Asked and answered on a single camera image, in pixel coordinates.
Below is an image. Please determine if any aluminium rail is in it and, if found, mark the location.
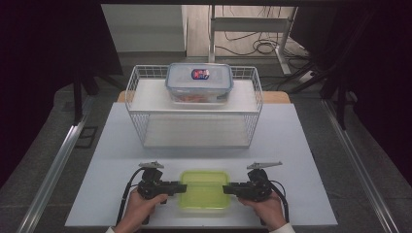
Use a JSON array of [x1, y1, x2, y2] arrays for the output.
[[16, 96, 95, 233], [321, 98, 401, 233]]

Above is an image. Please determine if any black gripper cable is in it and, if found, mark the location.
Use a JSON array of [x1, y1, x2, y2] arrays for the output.
[[115, 167, 146, 226], [268, 180, 291, 224]]

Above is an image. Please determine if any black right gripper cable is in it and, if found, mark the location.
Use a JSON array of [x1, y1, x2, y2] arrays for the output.
[[268, 180, 291, 224]]

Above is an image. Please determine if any person's right hand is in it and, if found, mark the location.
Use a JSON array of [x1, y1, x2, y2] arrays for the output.
[[238, 193, 290, 232]]

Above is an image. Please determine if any dark curtain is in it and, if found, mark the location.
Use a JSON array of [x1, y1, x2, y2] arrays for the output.
[[290, 0, 412, 186], [0, 0, 124, 190]]

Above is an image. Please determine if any white power strip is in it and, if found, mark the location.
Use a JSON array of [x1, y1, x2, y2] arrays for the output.
[[298, 70, 317, 83]]

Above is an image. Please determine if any black tripod stand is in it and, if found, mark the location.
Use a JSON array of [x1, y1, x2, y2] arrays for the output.
[[71, 62, 128, 128], [287, 9, 374, 131]]

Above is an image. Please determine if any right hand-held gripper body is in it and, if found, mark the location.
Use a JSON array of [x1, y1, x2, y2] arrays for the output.
[[244, 160, 284, 202]]

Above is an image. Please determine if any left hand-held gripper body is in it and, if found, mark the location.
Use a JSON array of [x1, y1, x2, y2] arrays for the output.
[[137, 160, 169, 200]]

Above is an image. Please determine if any clear container with blue-rimmed lid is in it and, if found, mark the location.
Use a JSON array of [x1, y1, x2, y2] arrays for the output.
[[164, 62, 234, 105]]

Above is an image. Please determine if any green plastic container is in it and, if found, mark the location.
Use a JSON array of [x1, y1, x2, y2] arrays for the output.
[[178, 170, 232, 211]]

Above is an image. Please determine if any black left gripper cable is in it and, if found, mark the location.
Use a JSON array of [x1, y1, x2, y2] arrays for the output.
[[115, 167, 146, 226]]

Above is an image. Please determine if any person's white right sleeve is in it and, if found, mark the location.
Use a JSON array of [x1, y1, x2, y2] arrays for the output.
[[269, 221, 296, 233]]

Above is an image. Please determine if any person's left hand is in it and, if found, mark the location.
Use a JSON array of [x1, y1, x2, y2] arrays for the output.
[[113, 189, 170, 233]]

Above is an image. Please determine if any white metal desk frame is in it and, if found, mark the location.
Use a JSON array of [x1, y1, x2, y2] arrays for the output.
[[207, 4, 299, 77]]

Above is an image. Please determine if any white wire rack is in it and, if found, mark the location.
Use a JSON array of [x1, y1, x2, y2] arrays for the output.
[[124, 64, 264, 150]]

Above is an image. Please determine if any tan wooden board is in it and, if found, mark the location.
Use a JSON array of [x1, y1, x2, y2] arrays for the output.
[[116, 90, 292, 105]]

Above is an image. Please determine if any tangle of black floor cables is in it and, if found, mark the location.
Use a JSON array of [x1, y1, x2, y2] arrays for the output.
[[215, 5, 310, 60]]

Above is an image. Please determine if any black floor bracket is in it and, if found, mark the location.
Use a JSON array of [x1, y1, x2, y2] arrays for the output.
[[75, 125, 98, 150]]

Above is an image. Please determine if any white cabinet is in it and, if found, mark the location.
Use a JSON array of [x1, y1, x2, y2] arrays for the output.
[[100, 3, 189, 53]]

